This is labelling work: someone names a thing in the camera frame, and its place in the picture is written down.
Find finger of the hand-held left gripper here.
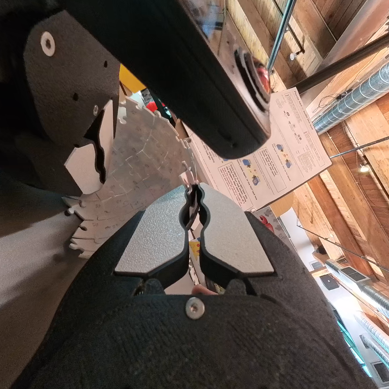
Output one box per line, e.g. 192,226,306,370
91,100,116,183
63,142,106,196

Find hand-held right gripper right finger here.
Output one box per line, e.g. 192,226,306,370
196,182,276,289

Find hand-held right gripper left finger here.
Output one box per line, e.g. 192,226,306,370
113,183,198,289

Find grey partial puzzle ball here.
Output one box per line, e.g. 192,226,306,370
62,96,201,259

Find blue puzzle box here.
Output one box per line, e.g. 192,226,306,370
188,207,292,259

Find yellow plastic bin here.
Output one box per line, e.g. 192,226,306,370
119,64,148,93

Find thin black ceiling rod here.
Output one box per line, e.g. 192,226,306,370
330,137,389,159
296,225,389,268

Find white instruction sheet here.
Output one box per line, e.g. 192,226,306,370
184,87,332,212

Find black track light bar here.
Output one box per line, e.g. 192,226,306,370
272,0,305,53

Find black slanted pole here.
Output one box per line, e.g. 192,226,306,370
293,33,389,95

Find grey metal beam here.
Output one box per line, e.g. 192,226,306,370
304,0,389,92

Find rectangular vent duct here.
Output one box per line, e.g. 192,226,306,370
325,258,389,310

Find teal hanging rail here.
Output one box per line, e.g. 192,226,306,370
267,0,297,73

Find silver spiral air duct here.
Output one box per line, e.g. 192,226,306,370
354,311,389,365
313,64,389,134

